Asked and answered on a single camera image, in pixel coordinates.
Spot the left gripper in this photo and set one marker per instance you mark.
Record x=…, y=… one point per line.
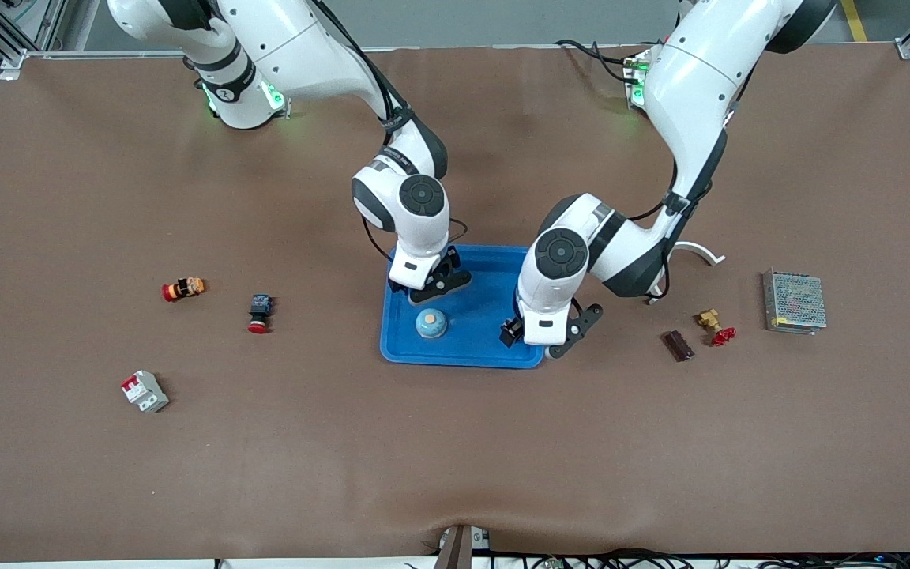
x=512, y=332

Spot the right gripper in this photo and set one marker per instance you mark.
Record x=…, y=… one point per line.
x=445, y=267

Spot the light blue call bell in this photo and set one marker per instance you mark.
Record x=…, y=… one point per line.
x=430, y=323

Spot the large dark brown capacitor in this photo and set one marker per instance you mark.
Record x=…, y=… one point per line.
x=678, y=345

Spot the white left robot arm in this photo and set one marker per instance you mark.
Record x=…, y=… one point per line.
x=692, y=87

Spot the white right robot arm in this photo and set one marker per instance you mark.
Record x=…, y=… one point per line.
x=305, y=47

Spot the blue plastic tray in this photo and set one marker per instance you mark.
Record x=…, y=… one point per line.
x=483, y=340

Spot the brown table cover mat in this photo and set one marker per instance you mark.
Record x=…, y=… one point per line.
x=455, y=442

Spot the black red push button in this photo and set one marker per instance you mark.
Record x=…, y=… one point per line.
x=260, y=308

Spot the white curved pipe clamp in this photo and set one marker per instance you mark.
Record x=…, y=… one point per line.
x=708, y=253

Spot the orange emergency stop button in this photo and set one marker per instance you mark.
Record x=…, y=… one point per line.
x=184, y=289

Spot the metal mesh power supply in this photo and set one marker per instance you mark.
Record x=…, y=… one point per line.
x=795, y=300

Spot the red white circuit breaker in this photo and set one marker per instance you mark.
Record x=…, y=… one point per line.
x=144, y=391

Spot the metal table edge bracket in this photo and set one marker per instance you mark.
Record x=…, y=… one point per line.
x=459, y=549

